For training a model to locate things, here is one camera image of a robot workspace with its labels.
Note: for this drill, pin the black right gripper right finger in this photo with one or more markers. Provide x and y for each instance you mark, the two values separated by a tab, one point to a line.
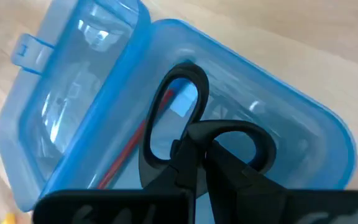
322	208

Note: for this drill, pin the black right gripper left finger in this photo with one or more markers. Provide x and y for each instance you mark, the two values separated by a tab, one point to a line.
104	208

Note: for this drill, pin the short yellow marker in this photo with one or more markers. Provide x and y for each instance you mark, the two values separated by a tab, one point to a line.
8	219

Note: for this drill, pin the blue transparent pencil box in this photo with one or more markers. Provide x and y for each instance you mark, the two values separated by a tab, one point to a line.
259	93

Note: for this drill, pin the pink pen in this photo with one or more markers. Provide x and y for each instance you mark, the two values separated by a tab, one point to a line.
130	146

